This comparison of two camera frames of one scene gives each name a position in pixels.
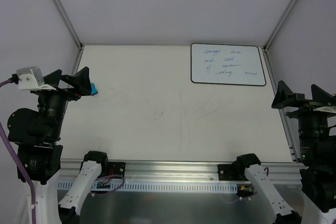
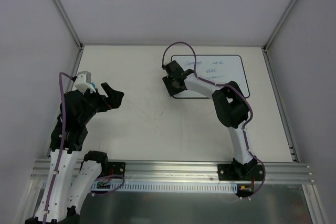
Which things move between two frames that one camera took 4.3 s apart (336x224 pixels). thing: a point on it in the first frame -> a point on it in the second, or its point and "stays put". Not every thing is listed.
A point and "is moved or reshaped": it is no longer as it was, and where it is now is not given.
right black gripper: [303, 104] -> [170, 85]
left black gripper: [63, 92] -> [99, 99]
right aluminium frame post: [276, 30] stays put
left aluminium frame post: [62, 9] stays put
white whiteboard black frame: [227, 64] is moved or reshaped
